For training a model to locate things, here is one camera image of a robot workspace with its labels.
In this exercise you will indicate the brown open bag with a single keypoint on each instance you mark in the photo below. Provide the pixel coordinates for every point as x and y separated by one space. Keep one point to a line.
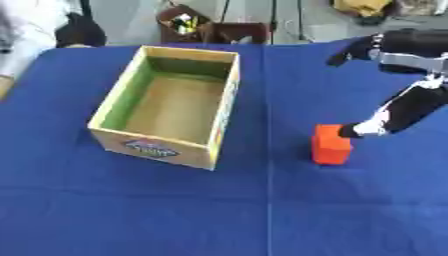
198 28

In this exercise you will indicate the black tripod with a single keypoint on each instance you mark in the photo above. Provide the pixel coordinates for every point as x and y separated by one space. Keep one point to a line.
272 20

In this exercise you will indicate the yellow bag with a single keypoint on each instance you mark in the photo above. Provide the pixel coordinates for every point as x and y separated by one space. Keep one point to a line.
363 7

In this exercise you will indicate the orange rectangular block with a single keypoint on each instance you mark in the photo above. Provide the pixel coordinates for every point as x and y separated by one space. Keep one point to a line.
330 145

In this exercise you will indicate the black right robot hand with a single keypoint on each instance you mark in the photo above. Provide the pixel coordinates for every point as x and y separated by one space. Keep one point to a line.
417 100

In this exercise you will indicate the person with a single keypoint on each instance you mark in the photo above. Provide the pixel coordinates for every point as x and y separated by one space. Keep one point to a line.
29 33

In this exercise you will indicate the tan cardboard box green inside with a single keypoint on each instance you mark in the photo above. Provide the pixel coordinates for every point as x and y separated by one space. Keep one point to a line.
175 106

